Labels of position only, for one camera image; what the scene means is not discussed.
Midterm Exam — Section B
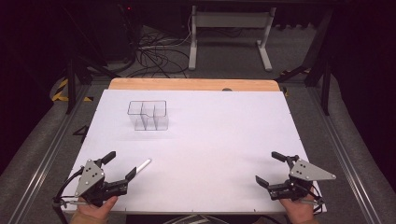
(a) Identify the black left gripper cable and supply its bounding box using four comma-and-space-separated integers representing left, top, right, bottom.
51, 167, 85, 224

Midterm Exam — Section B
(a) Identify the yellow black hazard tape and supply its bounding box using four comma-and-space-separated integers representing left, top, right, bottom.
50, 77, 94, 103

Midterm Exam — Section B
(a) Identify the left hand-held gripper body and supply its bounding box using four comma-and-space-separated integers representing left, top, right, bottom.
74, 159, 129, 208

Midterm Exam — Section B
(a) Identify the person's left hand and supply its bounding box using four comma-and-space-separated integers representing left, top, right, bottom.
69, 195, 120, 224

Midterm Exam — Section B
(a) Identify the black tripod stand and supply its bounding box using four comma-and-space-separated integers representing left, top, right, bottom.
60, 6, 120, 116

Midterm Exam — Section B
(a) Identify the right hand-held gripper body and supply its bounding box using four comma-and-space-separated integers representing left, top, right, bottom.
266, 158, 337, 202

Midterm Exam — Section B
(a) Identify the aluminium floor rail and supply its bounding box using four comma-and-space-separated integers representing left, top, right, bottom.
7, 83, 94, 224
306, 87, 379, 224

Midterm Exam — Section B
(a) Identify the white metal stand frame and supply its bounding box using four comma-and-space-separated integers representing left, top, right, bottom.
188, 5, 277, 73

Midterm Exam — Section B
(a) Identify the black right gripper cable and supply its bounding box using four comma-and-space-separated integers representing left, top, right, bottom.
310, 181, 327, 217

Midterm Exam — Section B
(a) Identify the clear acrylic organizer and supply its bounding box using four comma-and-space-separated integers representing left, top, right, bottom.
126, 99, 170, 132

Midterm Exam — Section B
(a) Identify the black metal stand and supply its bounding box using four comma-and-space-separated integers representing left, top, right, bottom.
274, 7, 335, 117

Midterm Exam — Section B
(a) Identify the black equipment case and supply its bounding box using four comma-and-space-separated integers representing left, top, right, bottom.
90, 3, 141, 63

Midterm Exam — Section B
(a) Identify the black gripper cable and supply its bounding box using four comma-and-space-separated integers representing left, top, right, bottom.
51, 167, 85, 224
310, 181, 327, 217

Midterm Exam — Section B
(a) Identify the tangle of black floor cables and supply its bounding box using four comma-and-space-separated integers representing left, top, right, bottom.
125, 26, 191, 79

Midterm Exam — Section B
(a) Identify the person's right hand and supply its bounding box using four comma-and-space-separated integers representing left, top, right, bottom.
277, 192, 320, 224

